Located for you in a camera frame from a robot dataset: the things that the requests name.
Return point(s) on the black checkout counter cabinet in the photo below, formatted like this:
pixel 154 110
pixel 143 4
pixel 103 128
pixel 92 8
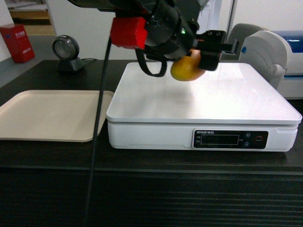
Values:
pixel 44 184

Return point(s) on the black round barcode scanner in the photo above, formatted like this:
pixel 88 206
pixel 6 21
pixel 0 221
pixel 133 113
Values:
pixel 67 50

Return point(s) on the grey blue label printer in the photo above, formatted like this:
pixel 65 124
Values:
pixel 278 57

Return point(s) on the dark red yellow mango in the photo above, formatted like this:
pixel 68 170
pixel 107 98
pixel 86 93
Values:
pixel 186 69

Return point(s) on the red wrist camera mount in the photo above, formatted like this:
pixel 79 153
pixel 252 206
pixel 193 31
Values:
pixel 129 32

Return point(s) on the grey green chair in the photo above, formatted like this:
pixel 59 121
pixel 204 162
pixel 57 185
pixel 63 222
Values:
pixel 240 32

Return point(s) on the red fire extinguisher box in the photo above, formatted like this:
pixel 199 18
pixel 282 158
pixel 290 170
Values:
pixel 17 42

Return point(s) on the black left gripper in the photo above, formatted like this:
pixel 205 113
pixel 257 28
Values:
pixel 211 45

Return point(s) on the beige plastic tray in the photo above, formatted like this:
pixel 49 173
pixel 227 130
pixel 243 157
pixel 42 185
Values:
pixel 50 115

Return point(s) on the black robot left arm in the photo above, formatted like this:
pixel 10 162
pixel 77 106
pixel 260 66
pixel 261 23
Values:
pixel 162 30

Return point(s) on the white rolling partition panel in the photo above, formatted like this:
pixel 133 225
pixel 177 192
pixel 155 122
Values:
pixel 91 28

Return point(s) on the white checkout scale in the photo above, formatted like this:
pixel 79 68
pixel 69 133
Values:
pixel 231 108

